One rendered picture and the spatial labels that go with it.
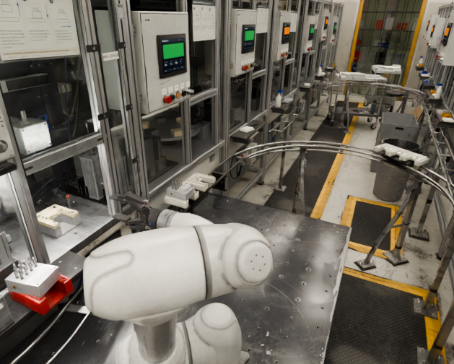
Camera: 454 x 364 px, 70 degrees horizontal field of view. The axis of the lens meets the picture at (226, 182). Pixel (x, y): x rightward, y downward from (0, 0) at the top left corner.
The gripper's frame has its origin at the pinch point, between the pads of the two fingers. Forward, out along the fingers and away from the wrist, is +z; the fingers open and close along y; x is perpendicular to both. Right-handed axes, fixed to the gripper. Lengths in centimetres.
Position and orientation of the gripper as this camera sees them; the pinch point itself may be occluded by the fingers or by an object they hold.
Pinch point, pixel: (118, 207)
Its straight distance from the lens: 133.7
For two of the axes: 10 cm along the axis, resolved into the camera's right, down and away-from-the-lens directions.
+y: 0.2, -8.9, -4.6
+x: -4.2, 4.1, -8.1
